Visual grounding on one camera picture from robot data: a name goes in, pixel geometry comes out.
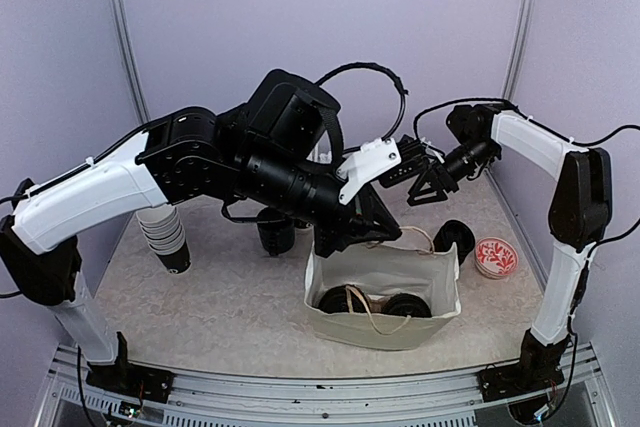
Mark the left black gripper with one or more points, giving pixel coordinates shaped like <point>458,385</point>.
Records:
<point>359,224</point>

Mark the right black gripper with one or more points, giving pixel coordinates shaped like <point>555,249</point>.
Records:
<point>440,177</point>

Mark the cream paper takeout bag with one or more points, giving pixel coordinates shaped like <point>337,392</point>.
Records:
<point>381,271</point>

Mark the black plastic cup lid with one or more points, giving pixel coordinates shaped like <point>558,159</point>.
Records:
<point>405,304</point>

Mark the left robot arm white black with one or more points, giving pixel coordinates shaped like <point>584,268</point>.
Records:
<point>282,148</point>

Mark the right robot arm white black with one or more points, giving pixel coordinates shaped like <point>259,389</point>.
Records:
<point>579,212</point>

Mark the stack of black lids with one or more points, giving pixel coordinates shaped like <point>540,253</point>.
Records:
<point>455,232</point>

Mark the black cup sleeve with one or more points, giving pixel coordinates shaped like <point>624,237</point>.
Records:
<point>276,231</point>

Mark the red patterned white bowl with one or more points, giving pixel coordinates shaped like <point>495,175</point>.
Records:
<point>495,258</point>

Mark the stack of paper cups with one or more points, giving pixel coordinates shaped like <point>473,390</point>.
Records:
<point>164,233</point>

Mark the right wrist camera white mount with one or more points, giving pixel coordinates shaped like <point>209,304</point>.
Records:
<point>431,150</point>

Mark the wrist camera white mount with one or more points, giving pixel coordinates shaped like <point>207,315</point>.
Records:
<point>387,161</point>
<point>431,150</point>

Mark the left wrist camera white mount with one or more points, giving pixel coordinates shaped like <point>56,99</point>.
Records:
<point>387,161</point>

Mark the right aluminium corner post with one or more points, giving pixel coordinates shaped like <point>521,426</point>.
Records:
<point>518,49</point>

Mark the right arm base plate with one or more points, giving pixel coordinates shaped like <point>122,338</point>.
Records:
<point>511,380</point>

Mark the aluminium front frame rail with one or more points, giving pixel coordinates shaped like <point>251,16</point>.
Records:
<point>446,398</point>

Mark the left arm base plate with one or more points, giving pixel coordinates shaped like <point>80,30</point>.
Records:
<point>133,380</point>

